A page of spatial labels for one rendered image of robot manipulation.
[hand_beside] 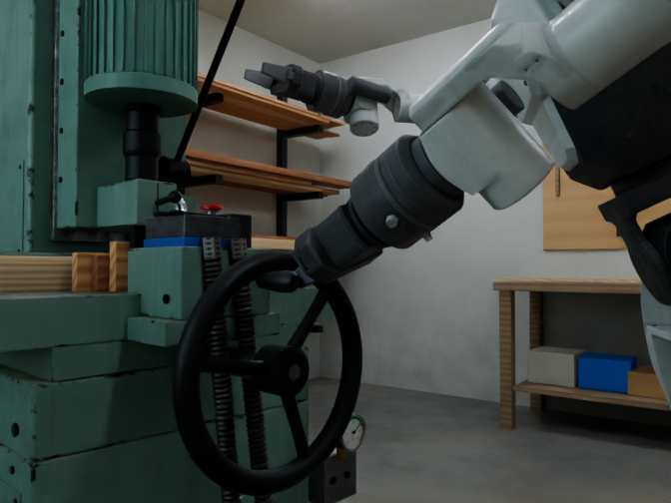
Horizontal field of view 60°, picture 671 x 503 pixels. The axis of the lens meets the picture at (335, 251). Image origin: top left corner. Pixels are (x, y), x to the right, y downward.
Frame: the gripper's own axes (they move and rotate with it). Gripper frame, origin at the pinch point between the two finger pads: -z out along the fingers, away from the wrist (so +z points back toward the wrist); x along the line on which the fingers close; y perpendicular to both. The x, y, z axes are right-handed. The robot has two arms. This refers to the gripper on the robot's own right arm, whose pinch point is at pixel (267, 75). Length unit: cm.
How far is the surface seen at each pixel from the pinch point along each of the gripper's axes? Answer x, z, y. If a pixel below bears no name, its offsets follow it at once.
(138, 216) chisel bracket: 24.3, -23.5, 31.3
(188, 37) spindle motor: 19.3, -20.3, 2.2
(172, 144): -5.4, -14.9, 17.9
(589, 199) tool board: -140, 270, -17
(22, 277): 27, -37, 42
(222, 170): -230, 60, 14
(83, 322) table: 42, -30, 44
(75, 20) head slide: 6.2, -36.2, 2.4
